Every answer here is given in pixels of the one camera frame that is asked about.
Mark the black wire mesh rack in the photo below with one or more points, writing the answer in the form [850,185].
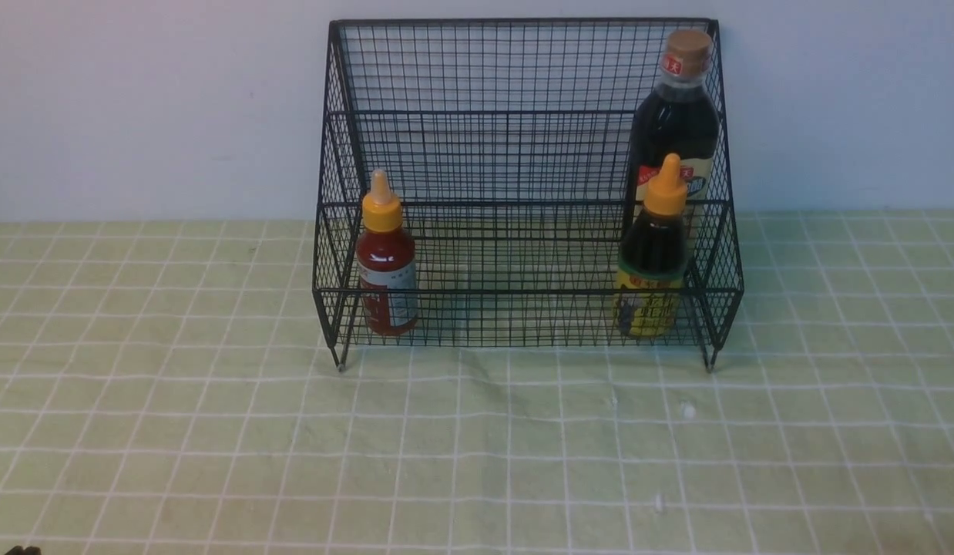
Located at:
[507,140]

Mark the small dark bottle yellow label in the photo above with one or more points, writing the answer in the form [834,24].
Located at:
[652,257]

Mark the red sauce bottle yellow cap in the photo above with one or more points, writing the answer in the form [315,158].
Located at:
[386,256]

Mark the tall dark vinegar bottle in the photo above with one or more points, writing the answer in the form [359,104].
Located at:
[679,117]

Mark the green checkered tablecloth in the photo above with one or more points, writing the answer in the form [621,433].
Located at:
[165,389]

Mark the small black object at edge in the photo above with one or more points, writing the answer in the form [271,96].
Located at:
[24,550]

